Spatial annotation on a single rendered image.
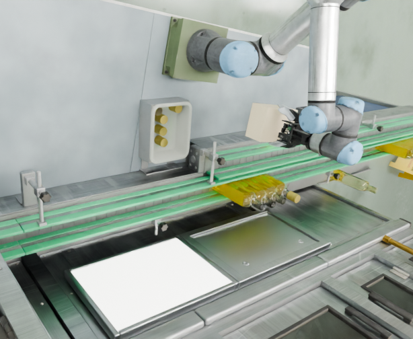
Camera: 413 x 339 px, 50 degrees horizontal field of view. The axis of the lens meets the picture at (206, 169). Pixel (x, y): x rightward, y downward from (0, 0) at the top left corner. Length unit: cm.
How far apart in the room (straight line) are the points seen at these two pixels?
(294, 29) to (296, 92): 76
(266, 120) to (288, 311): 62
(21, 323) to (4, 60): 87
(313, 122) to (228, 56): 40
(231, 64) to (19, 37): 64
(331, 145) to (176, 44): 64
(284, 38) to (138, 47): 50
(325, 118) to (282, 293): 58
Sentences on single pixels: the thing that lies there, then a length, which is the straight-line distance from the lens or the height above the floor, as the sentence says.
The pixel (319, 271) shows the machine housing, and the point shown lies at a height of 139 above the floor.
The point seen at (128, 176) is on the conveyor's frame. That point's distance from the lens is 165.
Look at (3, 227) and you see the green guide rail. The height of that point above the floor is 92.
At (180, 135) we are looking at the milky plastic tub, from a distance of 171.
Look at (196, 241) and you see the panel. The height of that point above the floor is 106.
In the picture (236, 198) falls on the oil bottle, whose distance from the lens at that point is 168.
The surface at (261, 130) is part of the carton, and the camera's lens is 152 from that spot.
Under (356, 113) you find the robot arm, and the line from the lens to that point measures 134.
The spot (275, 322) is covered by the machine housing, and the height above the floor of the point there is 148.
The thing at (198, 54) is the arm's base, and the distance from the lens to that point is 157.
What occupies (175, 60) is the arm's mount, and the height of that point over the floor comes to 82.
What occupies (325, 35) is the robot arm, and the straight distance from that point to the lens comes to 124.
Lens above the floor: 212
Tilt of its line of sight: 46 degrees down
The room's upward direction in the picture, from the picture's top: 119 degrees clockwise
